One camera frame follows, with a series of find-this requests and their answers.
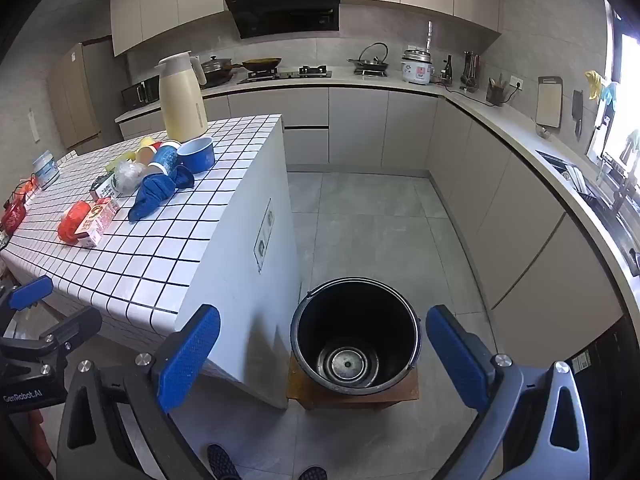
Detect pink carton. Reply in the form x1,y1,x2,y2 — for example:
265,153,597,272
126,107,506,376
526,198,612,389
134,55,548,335
76,197,121,248

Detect black cleaver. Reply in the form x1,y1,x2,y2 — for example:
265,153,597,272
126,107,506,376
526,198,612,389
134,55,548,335
571,90,585,141

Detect dark chopstick holder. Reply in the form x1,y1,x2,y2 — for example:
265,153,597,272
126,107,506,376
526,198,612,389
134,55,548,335
486,74,508,107

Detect clear plastic bag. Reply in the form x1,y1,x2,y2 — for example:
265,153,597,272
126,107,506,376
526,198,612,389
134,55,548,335
114,161,148,193

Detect beige upper cabinets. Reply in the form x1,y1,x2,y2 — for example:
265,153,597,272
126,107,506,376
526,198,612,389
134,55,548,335
110,0,502,57

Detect beige fridge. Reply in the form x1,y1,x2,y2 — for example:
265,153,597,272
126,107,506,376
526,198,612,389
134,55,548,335
47,42,103,150

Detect island socket panel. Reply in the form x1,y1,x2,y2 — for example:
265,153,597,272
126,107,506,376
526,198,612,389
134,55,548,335
252,197,276,273

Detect window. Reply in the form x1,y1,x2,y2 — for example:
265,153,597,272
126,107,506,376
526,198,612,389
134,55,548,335
600,0,640,161

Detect red plastic bag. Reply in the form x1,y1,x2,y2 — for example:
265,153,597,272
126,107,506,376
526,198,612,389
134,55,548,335
57,201,92,245

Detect wooden stool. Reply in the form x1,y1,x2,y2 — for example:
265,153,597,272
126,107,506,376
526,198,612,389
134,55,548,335
286,350,420,411

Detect white cutting board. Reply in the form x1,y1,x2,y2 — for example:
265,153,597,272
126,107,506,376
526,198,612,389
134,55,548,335
535,76,563,128

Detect black microwave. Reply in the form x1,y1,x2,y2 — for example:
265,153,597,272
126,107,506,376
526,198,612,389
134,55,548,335
121,79,162,110

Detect black gas stove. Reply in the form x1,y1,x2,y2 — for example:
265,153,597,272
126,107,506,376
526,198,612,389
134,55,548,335
236,66,333,84

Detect white tiled kitchen island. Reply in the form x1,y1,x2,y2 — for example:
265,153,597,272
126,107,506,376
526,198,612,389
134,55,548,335
0,114,303,410

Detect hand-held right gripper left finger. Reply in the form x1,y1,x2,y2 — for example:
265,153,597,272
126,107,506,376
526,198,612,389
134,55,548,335
56,304,222,480

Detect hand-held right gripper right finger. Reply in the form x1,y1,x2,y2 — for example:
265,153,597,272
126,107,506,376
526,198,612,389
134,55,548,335
426,304,591,480

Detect black pot with lid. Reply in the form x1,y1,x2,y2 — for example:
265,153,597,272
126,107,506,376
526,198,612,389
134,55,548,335
199,56,236,86

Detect yellow hanging glove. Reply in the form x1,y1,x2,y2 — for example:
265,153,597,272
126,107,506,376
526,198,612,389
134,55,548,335
585,70,606,101

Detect blue white wipes pack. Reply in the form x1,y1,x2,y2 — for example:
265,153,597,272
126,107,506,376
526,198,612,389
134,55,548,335
32,150,61,191

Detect blue printed paper cup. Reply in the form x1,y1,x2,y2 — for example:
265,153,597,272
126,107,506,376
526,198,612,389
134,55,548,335
148,141,182,178

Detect black bucket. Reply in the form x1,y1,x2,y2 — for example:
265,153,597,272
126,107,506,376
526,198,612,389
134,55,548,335
290,276,422,395

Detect red snack packet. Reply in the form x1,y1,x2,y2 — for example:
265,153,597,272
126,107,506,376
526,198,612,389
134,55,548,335
0,197,27,236

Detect blue paper bowl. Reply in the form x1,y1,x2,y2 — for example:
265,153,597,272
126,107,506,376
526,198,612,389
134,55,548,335
177,136,216,173

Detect cream thermos jug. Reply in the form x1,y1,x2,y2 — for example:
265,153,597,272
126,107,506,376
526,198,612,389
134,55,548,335
154,52,209,143

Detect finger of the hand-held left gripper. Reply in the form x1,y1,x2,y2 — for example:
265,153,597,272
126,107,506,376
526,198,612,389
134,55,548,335
0,275,55,312
0,306,103,376

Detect white rice cooker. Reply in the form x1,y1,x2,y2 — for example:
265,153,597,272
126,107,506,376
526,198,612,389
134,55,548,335
400,46,434,86

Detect kitchen sink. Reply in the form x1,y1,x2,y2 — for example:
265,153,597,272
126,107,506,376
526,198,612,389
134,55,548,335
537,150,640,261

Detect metal utensil rack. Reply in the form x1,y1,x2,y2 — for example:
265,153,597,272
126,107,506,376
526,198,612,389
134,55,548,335
459,51,482,93

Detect black wok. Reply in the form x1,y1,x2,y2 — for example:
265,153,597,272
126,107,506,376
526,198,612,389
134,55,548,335
231,57,283,73

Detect black built-in appliance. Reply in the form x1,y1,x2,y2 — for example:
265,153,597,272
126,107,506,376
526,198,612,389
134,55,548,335
565,317,640,480

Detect black range hood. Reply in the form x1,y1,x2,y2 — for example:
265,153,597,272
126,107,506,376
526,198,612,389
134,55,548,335
223,0,342,40

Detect grey lower cabinets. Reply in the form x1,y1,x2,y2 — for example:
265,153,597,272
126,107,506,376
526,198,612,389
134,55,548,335
115,85,626,361

